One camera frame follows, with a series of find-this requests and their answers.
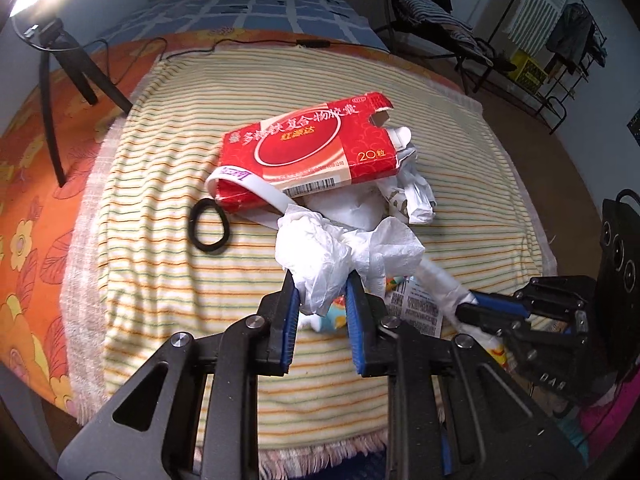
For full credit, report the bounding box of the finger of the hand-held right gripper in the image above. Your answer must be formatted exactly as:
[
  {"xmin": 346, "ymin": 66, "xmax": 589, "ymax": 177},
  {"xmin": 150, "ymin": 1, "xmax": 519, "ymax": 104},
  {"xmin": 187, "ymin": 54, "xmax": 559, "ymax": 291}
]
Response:
[
  {"xmin": 454, "ymin": 305, "xmax": 607, "ymax": 407},
  {"xmin": 469, "ymin": 276, "xmax": 599, "ymax": 332}
]

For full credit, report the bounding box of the orange floral bedsheet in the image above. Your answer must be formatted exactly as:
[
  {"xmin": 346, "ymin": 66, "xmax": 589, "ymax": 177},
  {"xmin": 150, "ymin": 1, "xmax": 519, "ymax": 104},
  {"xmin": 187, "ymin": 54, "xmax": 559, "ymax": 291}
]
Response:
[{"xmin": 0, "ymin": 32, "xmax": 482, "ymax": 417}]

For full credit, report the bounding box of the crumpled printed white paper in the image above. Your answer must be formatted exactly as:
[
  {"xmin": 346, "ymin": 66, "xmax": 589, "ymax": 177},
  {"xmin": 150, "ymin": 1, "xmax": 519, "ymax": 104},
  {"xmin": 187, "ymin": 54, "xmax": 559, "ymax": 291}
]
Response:
[{"xmin": 377, "ymin": 142, "xmax": 437, "ymax": 226}]

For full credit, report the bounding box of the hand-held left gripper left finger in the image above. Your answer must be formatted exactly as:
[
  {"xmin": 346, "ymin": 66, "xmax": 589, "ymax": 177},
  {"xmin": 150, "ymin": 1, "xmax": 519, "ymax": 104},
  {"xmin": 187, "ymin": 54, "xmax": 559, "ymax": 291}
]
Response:
[{"xmin": 56, "ymin": 271, "xmax": 301, "ymax": 480}]

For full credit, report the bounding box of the red cardboard medicine box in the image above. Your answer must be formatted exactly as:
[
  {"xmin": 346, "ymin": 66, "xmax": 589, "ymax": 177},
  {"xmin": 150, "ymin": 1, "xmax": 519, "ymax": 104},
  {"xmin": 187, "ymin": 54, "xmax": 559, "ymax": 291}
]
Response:
[{"xmin": 216, "ymin": 91, "xmax": 401, "ymax": 214}]

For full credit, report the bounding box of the black drying rack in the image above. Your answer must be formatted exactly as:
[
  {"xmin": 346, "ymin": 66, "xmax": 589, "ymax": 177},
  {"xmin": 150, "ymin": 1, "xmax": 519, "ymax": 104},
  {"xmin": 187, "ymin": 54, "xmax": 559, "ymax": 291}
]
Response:
[{"xmin": 486, "ymin": 0, "xmax": 609, "ymax": 135}]

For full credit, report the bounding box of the blue checked quilt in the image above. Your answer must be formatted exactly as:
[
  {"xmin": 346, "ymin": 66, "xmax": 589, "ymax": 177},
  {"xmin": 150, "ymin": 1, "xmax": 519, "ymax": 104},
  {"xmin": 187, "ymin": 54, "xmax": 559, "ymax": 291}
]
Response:
[{"xmin": 94, "ymin": 0, "xmax": 392, "ymax": 54}]

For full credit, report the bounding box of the yellow plastic crate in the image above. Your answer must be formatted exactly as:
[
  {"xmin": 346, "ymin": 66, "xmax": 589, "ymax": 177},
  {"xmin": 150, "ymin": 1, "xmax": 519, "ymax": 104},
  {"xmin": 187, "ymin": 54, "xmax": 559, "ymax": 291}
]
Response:
[{"xmin": 508, "ymin": 49, "xmax": 549, "ymax": 97}]

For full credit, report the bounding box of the green striped towel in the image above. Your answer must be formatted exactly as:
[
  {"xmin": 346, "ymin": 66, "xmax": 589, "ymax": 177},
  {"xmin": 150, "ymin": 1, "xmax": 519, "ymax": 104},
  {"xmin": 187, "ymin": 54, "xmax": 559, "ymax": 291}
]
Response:
[{"xmin": 506, "ymin": 0, "xmax": 572, "ymax": 54}]

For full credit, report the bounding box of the striped cream blanket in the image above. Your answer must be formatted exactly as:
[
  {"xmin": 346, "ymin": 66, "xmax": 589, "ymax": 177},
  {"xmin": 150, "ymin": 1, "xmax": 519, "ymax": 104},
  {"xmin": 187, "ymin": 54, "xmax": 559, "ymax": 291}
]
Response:
[{"xmin": 69, "ymin": 37, "xmax": 559, "ymax": 467}]

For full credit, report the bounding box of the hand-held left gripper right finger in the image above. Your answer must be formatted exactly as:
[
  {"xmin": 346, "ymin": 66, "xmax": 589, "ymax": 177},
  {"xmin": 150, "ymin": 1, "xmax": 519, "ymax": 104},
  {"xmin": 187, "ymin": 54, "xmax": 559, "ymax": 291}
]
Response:
[{"xmin": 344, "ymin": 271, "xmax": 589, "ymax": 480}]

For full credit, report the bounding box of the light blue colourful packet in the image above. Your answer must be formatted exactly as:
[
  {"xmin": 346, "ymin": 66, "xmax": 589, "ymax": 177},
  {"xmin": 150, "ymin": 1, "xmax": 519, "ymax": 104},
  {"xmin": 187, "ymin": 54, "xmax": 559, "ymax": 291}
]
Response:
[{"xmin": 309, "ymin": 295, "xmax": 352, "ymax": 334}]

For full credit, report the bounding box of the pink cloth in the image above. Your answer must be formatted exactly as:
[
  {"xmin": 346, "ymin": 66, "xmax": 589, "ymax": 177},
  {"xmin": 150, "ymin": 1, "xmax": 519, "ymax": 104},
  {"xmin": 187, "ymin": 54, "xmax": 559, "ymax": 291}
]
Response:
[{"xmin": 579, "ymin": 382, "xmax": 640, "ymax": 462}]

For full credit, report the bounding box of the blue denim garment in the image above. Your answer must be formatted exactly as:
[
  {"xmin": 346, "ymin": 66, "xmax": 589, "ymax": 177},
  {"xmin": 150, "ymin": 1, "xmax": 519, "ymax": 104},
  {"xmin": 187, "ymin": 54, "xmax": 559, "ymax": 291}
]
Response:
[{"xmin": 546, "ymin": 2, "xmax": 609, "ymax": 69}]

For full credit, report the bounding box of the black cable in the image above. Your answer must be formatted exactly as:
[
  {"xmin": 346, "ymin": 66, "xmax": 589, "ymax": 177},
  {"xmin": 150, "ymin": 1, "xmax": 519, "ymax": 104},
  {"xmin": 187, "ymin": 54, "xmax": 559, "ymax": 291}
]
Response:
[{"xmin": 84, "ymin": 36, "xmax": 332, "ymax": 87}]

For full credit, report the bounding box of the black hair tie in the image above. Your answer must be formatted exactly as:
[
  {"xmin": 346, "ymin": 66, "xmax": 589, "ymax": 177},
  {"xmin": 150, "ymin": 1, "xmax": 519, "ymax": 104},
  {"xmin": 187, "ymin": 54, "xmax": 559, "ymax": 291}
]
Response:
[{"xmin": 188, "ymin": 198, "xmax": 232, "ymax": 255}]

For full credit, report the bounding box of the white paper strip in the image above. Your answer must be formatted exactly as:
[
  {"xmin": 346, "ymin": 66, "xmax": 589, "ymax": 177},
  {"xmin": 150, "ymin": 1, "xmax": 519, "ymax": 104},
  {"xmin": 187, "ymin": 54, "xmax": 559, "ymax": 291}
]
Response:
[{"xmin": 205, "ymin": 165, "xmax": 302, "ymax": 222}]

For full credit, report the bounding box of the striped cloth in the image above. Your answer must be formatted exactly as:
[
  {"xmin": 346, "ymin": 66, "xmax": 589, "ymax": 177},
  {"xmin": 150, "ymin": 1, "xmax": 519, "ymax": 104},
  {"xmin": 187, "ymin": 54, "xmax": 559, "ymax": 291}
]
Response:
[{"xmin": 391, "ymin": 0, "xmax": 497, "ymax": 64}]

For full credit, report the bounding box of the black tripod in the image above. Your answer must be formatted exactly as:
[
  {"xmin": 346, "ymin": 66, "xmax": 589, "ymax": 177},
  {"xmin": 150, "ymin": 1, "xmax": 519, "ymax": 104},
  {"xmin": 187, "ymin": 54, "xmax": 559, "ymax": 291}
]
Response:
[{"xmin": 14, "ymin": 16, "xmax": 134, "ymax": 189}]

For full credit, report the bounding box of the black folding chair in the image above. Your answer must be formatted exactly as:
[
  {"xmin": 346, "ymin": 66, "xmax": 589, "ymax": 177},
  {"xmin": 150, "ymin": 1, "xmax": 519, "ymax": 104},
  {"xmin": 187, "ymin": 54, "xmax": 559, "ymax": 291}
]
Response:
[{"xmin": 379, "ymin": 0, "xmax": 519, "ymax": 94}]

